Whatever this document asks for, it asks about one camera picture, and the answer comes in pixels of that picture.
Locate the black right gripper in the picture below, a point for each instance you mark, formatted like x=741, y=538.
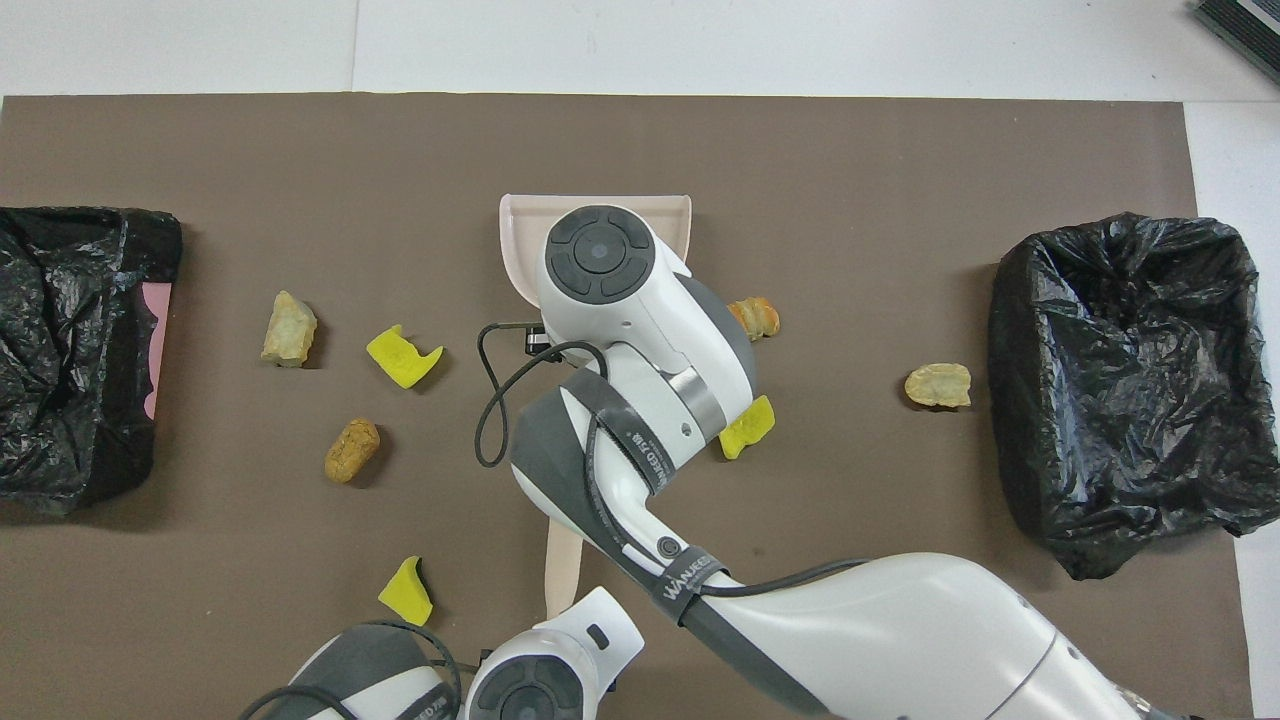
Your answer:
x=537, y=342

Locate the beige plastic dustpan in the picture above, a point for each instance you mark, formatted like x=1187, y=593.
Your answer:
x=520, y=240

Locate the yellow notched foam piece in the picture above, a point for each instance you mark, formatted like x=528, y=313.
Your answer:
x=402, y=360

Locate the brown cork-like foam piece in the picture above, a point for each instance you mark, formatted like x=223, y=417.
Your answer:
x=352, y=450

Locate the orange striped foam piece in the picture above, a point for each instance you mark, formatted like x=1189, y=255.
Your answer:
x=760, y=318

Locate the beige hand brush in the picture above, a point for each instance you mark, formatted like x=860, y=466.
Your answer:
x=563, y=570

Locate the yellow wavy foam piece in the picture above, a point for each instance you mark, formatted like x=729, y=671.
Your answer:
x=750, y=428

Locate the pale beige foam chunk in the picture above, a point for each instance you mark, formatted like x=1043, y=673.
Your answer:
x=290, y=330

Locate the yellow curved foam piece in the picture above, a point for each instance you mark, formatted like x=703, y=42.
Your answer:
x=407, y=595

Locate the pale beige foam piece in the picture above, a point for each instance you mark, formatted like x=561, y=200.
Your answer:
x=938, y=386

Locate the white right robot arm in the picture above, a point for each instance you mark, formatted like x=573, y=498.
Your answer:
x=640, y=300

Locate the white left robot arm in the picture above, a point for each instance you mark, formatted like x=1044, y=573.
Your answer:
x=540, y=670

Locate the pink bin with black bag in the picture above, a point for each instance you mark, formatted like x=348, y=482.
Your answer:
x=60, y=450

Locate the bin lined with black bag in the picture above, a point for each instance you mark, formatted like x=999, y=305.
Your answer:
x=1120, y=400

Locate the brown table mat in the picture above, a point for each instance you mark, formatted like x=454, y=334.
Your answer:
x=640, y=140

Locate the dark ribbed panel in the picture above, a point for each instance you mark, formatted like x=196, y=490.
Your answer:
x=1245, y=30

